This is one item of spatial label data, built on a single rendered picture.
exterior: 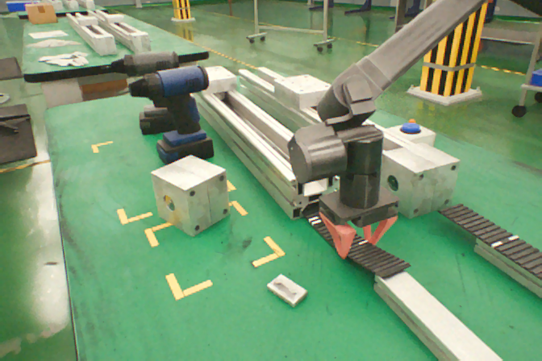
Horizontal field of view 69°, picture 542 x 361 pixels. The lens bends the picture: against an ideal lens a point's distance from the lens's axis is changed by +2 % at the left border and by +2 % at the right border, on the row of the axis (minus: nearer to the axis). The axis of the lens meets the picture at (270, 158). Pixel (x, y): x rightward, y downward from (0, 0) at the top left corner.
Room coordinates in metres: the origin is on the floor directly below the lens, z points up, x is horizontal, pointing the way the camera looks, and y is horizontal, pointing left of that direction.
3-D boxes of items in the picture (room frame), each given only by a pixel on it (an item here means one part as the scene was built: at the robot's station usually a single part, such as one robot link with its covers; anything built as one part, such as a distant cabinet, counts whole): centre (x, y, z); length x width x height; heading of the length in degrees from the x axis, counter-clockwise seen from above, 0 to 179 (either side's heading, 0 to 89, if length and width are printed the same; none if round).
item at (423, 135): (0.83, -0.32, 0.81); 0.10 x 0.08 x 0.06; 113
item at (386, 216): (0.49, -0.14, 0.83); 0.07 x 0.07 x 0.09; 24
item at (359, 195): (0.49, -0.13, 0.90); 0.10 x 0.07 x 0.07; 114
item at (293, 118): (1.05, -0.10, 0.82); 0.80 x 0.10 x 0.09; 23
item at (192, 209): (0.62, 0.14, 0.83); 0.11 x 0.10 x 0.10; 137
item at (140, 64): (1.06, 0.34, 0.89); 0.20 x 0.08 x 0.22; 106
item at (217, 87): (1.20, 0.17, 0.87); 0.16 x 0.11 x 0.07; 23
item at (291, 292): (0.41, -0.02, 0.78); 0.05 x 0.03 x 0.01; 45
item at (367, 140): (0.49, -0.12, 0.96); 0.07 x 0.06 x 0.07; 111
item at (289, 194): (0.97, 0.08, 0.82); 0.80 x 0.10 x 0.09; 23
